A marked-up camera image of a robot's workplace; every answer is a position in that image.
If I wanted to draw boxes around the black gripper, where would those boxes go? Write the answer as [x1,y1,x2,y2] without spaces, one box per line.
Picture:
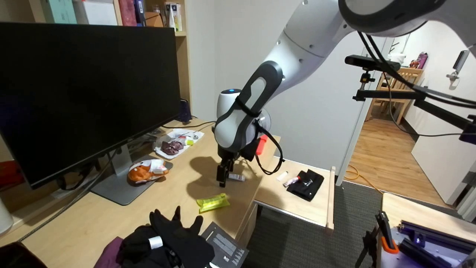
[217,149,239,188]

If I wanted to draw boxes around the small white Aquaphor tube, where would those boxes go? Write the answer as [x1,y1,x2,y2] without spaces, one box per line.
[229,175,245,182]

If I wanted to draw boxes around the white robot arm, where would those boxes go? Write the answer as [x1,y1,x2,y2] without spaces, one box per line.
[214,0,476,185]

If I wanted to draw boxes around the light wooden drawer unit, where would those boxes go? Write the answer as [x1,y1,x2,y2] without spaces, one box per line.
[235,160,335,248]

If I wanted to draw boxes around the yellow-green snack packet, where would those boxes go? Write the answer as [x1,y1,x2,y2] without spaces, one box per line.
[196,194,230,213]

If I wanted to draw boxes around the red tag on gripper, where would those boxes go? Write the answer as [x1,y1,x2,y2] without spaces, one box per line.
[256,134,268,155]

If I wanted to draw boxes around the plate with dark food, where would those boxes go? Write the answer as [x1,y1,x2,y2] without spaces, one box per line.
[153,128,204,160]

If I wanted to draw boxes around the orange food in bag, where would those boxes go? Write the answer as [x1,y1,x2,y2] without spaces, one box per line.
[126,160,169,185]

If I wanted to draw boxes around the dark grey printed box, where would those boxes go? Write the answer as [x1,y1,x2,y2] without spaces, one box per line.
[202,222,248,268]

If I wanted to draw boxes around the black Roosport pouch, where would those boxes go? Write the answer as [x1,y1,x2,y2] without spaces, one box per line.
[287,170,324,201]

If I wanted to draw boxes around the black gloves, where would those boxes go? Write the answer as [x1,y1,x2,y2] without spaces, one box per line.
[116,209,214,268]

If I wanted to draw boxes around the grey monitor stand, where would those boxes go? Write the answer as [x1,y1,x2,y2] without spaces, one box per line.
[92,145,149,206]

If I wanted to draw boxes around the purple cloth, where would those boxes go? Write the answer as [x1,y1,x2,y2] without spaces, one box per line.
[94,237,122,268]

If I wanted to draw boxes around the large black monitor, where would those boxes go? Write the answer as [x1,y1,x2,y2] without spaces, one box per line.
[0,23,180,189]

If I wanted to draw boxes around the purple plastic parts tray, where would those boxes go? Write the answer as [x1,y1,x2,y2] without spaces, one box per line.
[397,221,476,268]

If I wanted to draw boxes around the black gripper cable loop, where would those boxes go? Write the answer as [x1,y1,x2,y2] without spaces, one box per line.
[242,124,285,178]

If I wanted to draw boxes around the black orange handled tool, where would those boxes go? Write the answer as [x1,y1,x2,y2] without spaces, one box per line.
[354,212,399,268]

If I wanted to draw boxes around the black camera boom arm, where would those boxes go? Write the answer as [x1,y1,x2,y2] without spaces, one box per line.
[354,73,476,145]

